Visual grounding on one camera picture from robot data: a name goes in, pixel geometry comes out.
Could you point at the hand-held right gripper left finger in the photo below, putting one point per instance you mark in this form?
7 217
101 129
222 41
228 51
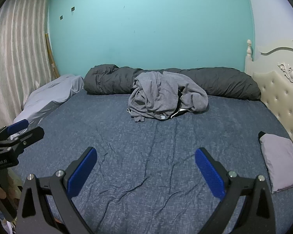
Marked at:
83 173

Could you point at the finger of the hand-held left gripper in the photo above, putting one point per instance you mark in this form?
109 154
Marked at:
31 134
19 124

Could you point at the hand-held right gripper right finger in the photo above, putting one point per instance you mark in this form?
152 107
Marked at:
210 173

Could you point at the light grey knit sweater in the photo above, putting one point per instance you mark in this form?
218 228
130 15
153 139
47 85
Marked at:
151 95

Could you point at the light grey blanket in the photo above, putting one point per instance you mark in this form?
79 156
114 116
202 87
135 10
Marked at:
51 90

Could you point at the blue bed sheet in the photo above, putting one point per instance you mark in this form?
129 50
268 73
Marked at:
149 151

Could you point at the beige curtain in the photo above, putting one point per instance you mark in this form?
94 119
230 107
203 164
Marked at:
19 53

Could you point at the dark grey duvet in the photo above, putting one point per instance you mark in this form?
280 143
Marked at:
222 82

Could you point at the cream tufted headboard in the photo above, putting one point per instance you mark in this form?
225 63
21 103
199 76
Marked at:
278 90

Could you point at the wooden frame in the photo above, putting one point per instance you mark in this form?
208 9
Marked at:
51 53

